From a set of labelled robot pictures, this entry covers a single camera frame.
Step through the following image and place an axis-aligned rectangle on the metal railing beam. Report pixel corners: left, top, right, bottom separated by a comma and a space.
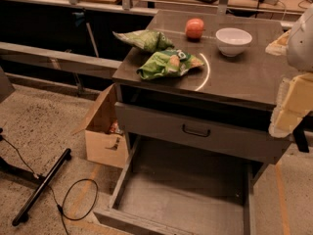
0, 42, 121, 79

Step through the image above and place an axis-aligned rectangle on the green chip bag front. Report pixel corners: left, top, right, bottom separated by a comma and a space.
136, 49, 204, 80

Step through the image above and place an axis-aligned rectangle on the white ceramic bowl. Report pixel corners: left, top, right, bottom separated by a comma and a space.
215, 27, 252, 57

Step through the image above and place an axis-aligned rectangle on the black cable on floor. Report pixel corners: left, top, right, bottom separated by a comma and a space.
0, 135, 99, 235

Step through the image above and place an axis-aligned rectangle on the red apple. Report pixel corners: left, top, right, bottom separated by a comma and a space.
185, 18, 204, 39

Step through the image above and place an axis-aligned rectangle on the cardboard box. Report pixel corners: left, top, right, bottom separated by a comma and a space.
72, 85, 128, 168

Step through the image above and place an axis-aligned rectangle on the grey upper drawer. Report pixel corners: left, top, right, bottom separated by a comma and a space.
115, 102, 291, 165

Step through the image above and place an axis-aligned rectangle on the black stand base bar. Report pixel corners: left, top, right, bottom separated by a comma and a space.
12, 148, 71, 226

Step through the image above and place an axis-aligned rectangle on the grey drawer cabinet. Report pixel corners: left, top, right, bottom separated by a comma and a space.
112, 9, 313, 168

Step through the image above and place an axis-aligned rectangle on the green chip bag rear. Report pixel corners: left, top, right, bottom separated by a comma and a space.
112, 29, 174, 53

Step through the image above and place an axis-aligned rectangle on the green chip bag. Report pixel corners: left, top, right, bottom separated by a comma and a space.
112, 29, 174, 53
136, 49, 204, 80

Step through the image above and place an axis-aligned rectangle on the open grey lower drawer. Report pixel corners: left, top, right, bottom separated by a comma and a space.
95, 135, 267, 235

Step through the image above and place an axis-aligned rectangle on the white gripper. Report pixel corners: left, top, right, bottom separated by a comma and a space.
265, 5, 313, 138

